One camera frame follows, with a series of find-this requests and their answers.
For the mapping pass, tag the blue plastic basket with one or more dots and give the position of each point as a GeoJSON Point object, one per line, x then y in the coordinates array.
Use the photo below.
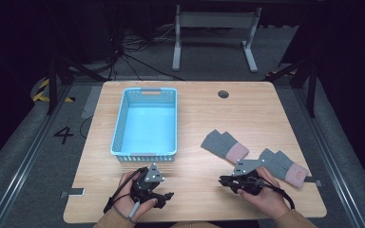
{"type": "Point", "coordinates": [147, 126]}

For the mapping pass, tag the grey floor tape strip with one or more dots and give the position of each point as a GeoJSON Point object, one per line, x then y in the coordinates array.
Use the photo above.
{"type": "Point", "coordinates": [90, 103]}

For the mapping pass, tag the person's left hand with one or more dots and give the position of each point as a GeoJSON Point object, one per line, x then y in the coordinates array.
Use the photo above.
{"type": "Point", "coordinates": [123, 199]}

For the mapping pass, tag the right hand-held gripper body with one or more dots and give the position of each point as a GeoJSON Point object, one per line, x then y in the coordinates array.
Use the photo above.
{"type": "Point", "coordinates": [245, 183]}

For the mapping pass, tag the yellow black hazard tape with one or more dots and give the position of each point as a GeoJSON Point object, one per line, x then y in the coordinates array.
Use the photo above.
{"type": "Point", "coordinates": [41, 91]}

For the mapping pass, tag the black metal stand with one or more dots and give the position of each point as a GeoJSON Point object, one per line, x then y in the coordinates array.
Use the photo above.
{"type": "Point", "coordinates": [312, 91]}
{"type": "Point", "coordinates": [52, 85]}

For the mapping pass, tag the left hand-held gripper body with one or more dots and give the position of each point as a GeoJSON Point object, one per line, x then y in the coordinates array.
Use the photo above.
{"type": "Point", "coordinates": [145, 186]}

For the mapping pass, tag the grey metal desk frame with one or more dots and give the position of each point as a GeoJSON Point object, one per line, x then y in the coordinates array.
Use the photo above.
{"type": "Point", "coordinates": [215, 19]}

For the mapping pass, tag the person's right hand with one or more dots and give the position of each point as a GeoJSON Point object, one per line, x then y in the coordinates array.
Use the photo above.
{"type": "Point", "coordinates": [272, 199]}

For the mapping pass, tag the metal floor rail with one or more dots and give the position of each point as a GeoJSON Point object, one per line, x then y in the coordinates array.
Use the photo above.
{"type": "Point", "coordinates": [28, 158]}
{"type": "Point", "coordinates": [329, 158]}

